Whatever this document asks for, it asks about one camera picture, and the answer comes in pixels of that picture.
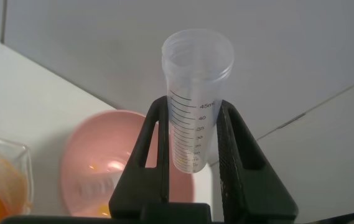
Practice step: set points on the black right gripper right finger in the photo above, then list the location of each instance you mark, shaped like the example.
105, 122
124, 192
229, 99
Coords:
251, 193

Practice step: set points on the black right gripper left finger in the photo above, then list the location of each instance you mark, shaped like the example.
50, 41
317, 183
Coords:
156, 183

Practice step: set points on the yellow pigment test tube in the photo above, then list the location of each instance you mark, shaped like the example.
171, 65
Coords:
195, 77

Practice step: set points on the pink bowl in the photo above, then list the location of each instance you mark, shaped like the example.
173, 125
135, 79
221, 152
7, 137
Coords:
102, 140

